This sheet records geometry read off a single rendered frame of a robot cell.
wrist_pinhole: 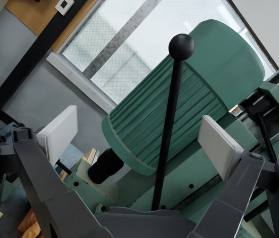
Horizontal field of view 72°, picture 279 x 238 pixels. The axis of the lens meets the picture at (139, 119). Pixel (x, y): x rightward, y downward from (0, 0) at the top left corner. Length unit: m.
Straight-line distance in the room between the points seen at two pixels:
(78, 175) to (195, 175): 0.27
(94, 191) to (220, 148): 0.39
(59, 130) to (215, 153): 0.13
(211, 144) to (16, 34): 1.89
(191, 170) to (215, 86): 0.19
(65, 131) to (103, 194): 0.36
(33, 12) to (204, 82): 1.68
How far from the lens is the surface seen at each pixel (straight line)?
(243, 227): 0.39
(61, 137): 0.17
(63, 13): 1.71
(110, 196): 0.53
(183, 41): 0.26
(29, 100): 2.03
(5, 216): 0.58
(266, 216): 0.51
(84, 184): 0.51
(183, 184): 0.46
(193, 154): 0.42
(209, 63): 0.36
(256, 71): 0.39
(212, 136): 0.18
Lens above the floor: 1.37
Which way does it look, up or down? 14 degrees down
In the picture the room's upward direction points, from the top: 47 degrees clockwise
